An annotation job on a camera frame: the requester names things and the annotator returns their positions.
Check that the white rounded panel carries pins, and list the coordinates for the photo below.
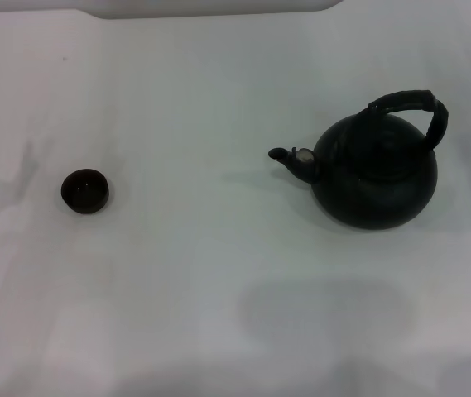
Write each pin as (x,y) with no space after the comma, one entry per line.
(218,6)

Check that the dark brown small teacup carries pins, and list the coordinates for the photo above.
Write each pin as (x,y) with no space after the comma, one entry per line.
(84,192)

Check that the black round teapot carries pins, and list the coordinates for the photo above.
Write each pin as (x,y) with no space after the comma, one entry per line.
(376,186)

